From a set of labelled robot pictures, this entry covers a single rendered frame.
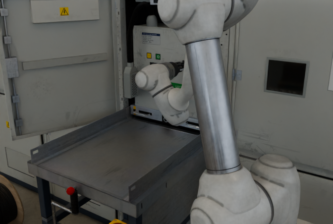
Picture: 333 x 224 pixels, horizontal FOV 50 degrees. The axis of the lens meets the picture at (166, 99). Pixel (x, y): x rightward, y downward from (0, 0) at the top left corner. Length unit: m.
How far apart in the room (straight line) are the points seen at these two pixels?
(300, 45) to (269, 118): 0.36
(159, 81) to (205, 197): 0.63
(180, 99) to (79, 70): 0.78
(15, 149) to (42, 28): 1.43
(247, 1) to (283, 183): 0.55
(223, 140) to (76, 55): 1.21
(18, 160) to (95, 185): 1.75
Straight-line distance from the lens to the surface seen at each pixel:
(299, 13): 1.59
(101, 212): 2.65
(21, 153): 3.10
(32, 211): 2.97
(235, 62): 1.70
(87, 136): 1.93
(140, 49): 2.03
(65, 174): 1.60
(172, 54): 1.92
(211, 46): 1.00
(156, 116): 2.06
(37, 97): 2.01
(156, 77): 1.49
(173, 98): 1.46
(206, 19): 0.99
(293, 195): 1.19
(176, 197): 1.67
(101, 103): 2.15
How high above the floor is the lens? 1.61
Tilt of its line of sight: 18 degrees down
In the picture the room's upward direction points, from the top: straight up
